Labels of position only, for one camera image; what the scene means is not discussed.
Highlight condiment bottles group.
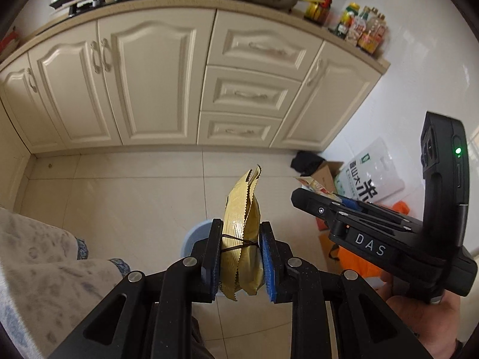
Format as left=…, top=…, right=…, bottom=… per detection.
left=304, top=0, right=389, bottom=58

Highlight white rice bag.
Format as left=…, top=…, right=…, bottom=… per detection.
left=334, top=138, right=404, bottom=203

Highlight cream lower kitchen cabinets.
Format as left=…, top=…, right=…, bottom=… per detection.
left=1, top=0, right=389, bottom=154

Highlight blue plastic trash bin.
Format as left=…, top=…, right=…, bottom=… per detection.
left=179, top=219, right=265, bottom=300

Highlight person's right hand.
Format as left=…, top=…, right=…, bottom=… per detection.
left=377, top=271, right=460, bottom=358

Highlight yellow snack bag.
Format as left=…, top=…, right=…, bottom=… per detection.
left=220, top=165, right=264, bottom=302

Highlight cardboard box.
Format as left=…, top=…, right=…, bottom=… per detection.
left=311, top=160, right=343, bottom=193

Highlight red white bowl stack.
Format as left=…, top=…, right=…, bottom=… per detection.
left=0, top=28, right=19, bottom=53

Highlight red yellow snack packet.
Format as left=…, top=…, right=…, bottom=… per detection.
left=296, top=177, right=342, bottom=203

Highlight white blue tablecloth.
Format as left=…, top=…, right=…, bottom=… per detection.
left=1, top=209, right=131, bottom=358

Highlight black cloth on floor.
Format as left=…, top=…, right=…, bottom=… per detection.
left=290, top=151, right=325, bottom=177

